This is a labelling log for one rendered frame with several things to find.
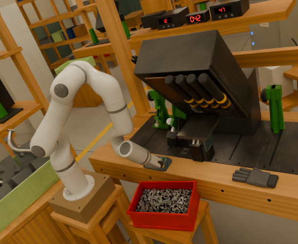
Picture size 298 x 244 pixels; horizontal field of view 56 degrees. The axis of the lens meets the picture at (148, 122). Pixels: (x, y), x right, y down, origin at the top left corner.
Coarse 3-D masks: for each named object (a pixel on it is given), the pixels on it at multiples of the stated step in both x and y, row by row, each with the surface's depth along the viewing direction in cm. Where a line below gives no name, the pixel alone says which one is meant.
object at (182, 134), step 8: (192, 120) 148; (200, 120) 146; (208, 120) 143; (216, 120) 141; (184, 128) 144; (192, 128) 142; (200, 128) 139; (208, 128) 137; (184, 136) 138; (192, 136) 136; (200, 136) 134; (208, 136) 133
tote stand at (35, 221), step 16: (48, 192) 191; (32, 208) 182; (48, 208) 186; (16, 224) 173; (32, 224) 179; (48, 224) 187; (0, 240) 166; (16, 240) 173; (32, 240) 181; (48, 240) 189; (64, 240) 198
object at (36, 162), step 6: (6, 138) 204; (24, 144) 210; (18, 156) 206; (24, 156) 208; (30, 156) 211; (30, 162) 210; (36, 162) 207; (42, 162) 210; (30, 168) 209; (36, 168) 206
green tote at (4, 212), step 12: (48, 156) 217; (48, 168) 194; (24, 180) 181; (36, 180) 187; (48, 180) 194; (12, 192) 175; (24, 192) 181; (36, 192) 188; (0, 204) 170; (12, 204) 176; (24, 204) 182; (0, 216) 171; (12, 216) 176; (0, 228) 171
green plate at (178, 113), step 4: (172, 104) 154; (172, 108) 156; (176, 108) 156; (172, 112) 158; (176, 112) 158; (180, 112) 156; (172, 116) 160; (176, 116) 160; (180, 116) 158; (184, 116) 156
